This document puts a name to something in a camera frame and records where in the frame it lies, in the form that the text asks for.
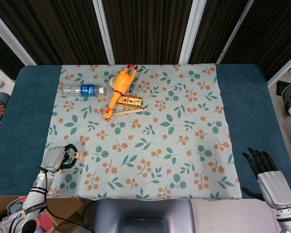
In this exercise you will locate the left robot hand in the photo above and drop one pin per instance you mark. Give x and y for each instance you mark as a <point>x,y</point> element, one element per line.
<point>52,157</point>

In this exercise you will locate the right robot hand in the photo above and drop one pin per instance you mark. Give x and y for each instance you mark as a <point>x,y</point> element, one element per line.
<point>274,187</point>

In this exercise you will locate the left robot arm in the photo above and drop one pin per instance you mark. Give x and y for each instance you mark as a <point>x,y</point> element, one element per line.
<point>36,191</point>

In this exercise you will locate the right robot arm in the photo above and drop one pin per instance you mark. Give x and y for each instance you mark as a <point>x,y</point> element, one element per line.
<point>287,218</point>

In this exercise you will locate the yellow red small box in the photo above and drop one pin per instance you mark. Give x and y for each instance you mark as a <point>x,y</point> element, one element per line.
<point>129,101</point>

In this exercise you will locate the teal table cover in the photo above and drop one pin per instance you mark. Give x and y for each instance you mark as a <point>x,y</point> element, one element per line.
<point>21,126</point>

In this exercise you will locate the cardboard box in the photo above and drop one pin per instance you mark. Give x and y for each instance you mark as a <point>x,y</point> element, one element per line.
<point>65,206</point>

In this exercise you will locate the pink package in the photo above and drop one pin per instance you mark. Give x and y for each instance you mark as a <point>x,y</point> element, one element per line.
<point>43,222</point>

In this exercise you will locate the clear water bottle blue label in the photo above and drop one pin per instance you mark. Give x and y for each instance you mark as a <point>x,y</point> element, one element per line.
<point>87,89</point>

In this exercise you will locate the wooden stick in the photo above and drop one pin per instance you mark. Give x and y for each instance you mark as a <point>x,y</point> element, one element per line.
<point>128,112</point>

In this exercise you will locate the black sneaker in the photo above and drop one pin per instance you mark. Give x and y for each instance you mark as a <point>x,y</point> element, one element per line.
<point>289,97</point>

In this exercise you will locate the floral print tablecloth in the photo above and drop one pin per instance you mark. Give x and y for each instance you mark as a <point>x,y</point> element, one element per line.
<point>148,136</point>

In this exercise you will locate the orange rubber chicken toy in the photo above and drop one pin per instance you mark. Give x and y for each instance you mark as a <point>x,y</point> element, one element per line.
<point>122,81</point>

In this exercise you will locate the clear bottle grey contents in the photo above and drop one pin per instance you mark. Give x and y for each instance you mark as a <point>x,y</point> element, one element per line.
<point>133,88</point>

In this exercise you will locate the white partition frame post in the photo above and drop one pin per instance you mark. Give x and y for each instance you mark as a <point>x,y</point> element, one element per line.
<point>12,38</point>
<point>192,31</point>
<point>235,31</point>
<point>285,68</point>
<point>104,31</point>

